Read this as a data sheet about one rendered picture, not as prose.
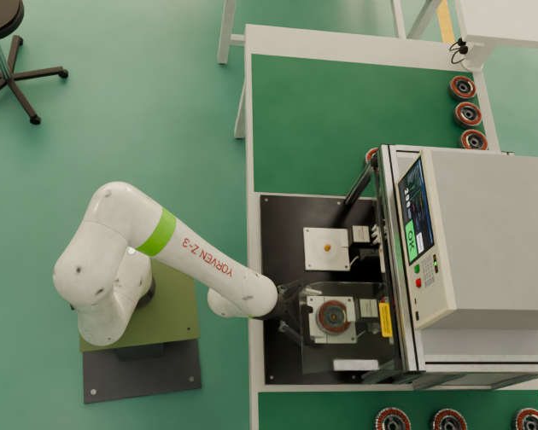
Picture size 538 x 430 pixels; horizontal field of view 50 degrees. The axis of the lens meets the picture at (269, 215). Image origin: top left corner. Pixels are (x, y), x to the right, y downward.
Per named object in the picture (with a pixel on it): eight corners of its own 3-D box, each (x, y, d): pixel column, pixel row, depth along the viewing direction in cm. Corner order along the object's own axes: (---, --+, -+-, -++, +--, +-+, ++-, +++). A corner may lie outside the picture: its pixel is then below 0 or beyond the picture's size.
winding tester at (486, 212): (414, 329, 153) (448, 310, 135) (394, 183, 171) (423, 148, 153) (547, 331, 159) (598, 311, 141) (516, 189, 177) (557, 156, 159)
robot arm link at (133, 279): (97, 301, 173) (90, 281, 156) (119, 255, 180) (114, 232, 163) (137, 316, 173) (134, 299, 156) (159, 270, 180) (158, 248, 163)
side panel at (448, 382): (413, 390, 184) (460, 374, 155) (412, 380, 185) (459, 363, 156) (494, 390, 188) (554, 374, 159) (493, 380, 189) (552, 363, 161)
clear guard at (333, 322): (302, 374, 155) (307, 369, 149) (298, 287, 164) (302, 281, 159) (418, 373, 160) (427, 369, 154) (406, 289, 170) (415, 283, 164)
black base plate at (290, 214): (264, 385, 177) (265, 384, 175) (259, 197, 203) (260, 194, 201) (409, 384, 184) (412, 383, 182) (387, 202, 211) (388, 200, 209)
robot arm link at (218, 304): (201, 275, 162) (197, 315, 159) (228, 272, 152) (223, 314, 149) (242, 283, 170) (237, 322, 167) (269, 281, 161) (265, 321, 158)
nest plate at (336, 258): (305, 270, 192) (306, 269, 191) (302, 229, 198) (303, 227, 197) (348, 271, 195) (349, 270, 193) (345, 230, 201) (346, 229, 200)
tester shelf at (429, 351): (403, 374, 152) (409, 371, 148) (376, 151, 180) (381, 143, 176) (554, 374, 159) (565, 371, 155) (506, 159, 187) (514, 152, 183)
